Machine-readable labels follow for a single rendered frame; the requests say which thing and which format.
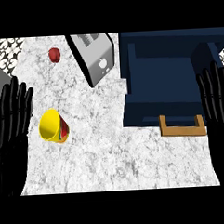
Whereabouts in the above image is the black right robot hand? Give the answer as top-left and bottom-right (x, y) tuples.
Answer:
(194, 59), (224, 188)

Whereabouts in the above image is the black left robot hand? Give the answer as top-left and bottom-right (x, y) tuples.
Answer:
(0, 74), (40, 198)

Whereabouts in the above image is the yellow cup with pattern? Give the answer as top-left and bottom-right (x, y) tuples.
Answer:
(37, 107), (71, 146)

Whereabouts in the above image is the dark blue open drawer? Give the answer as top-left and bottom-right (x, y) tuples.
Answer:
(118, 38), (211, 129)

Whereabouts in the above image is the red apple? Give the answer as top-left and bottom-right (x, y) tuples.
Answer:
(47, 46), (62, 64)

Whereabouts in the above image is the dark blue cabinet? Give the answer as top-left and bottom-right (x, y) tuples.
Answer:
(117, 27), (224, 74)

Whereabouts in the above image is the grey toaster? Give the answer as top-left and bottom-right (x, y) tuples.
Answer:
(64, 33), (117, 90)

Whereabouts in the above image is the brown wooden drawer handle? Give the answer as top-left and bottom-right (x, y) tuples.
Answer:
(158, 112), (208, 139)

